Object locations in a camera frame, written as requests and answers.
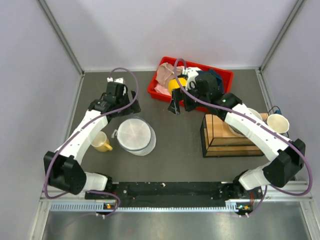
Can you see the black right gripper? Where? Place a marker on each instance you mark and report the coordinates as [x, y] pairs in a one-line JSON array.
[[177, 95]]

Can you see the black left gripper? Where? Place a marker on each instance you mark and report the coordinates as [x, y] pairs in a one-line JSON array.
[[127, 111]]

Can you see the white mesh laundry bag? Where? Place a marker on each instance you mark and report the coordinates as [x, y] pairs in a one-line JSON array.
[[136, 136]]

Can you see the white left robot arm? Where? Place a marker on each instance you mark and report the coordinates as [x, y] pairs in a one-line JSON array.
[[63, 167]]

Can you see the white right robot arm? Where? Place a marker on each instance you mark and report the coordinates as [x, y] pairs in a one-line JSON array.
[[286, 157]]

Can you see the pink garment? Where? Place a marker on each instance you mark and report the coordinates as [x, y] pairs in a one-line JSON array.
[[162, 90]]

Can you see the beige garment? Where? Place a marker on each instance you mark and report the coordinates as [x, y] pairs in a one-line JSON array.
[[164, 74]]

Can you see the navy blue garment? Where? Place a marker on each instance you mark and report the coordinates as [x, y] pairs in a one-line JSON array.
[[217, 76]]

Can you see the yellow mug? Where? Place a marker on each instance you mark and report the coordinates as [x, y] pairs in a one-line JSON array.
[[101, 142]]

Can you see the red plastic bin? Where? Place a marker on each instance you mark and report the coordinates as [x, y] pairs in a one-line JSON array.
[[226, 78]]

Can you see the cream bowl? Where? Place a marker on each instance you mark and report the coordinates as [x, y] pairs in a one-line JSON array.
[[236, 131]]

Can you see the blue cup cream inside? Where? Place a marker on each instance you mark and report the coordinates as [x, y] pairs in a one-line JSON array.
[[277, 121]]

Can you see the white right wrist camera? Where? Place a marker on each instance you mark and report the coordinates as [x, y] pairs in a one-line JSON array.
[[191, 73]]

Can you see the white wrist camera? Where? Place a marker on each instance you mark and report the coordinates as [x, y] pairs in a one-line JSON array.
[[191, 73], [116, 80]]

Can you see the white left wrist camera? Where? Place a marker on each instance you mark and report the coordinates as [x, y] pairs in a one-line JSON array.
[[116, 80]]

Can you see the black wire wooden shelf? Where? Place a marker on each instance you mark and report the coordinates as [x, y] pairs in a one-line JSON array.
[[219, 140]]

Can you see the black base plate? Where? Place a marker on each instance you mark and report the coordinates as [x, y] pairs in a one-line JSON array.
[[180, 194]]

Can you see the grey slotted cable duct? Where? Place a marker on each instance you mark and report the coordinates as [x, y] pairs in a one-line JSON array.
[[105, 207]]

